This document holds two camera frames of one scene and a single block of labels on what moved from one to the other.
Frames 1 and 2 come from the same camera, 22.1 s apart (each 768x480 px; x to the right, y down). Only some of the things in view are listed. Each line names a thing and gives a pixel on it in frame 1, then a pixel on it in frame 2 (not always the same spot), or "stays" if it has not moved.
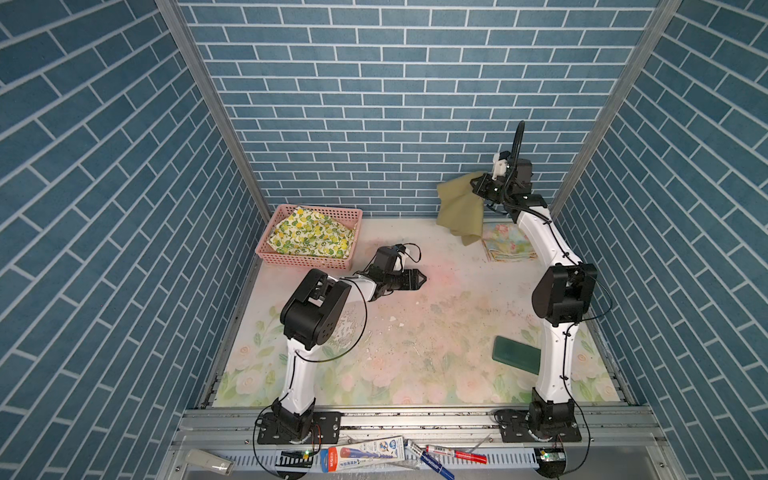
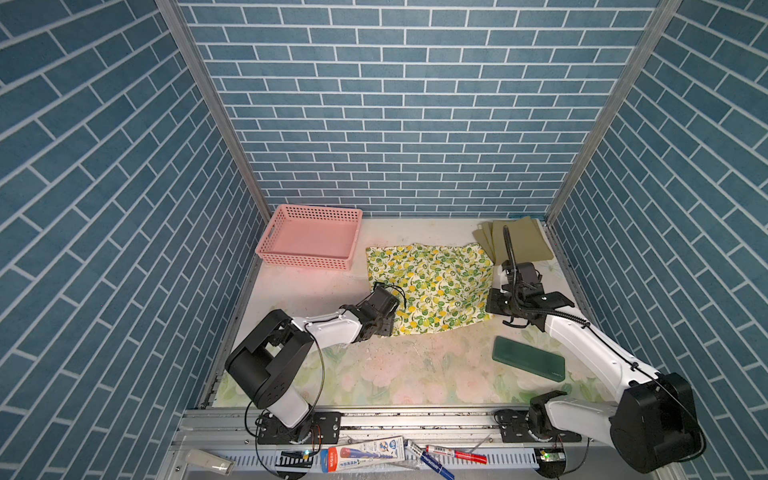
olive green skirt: (460, 208) -> (526, 237)
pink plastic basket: (350, 216) stays
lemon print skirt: (311, 232) -> (444, 286)
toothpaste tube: (362, 454) stays
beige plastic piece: (209, 461) stays
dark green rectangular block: (517, 354) stays
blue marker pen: (442, 471) stays
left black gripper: (413, 284) -> (389, 322)
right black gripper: (486, 182) -> (491, 301)
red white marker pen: (463, 455) stays
